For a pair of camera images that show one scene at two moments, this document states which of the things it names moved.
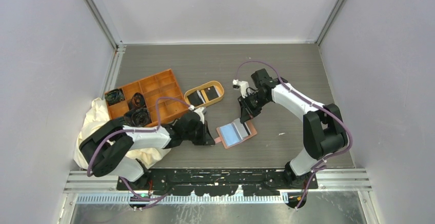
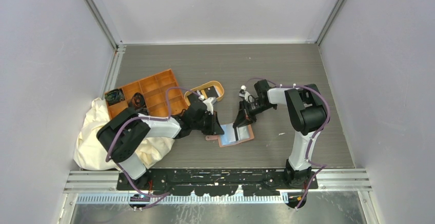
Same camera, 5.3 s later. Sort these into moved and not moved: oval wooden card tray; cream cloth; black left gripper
Moved: black left gripper
Not moved: oval wooden card tray; cream cloth
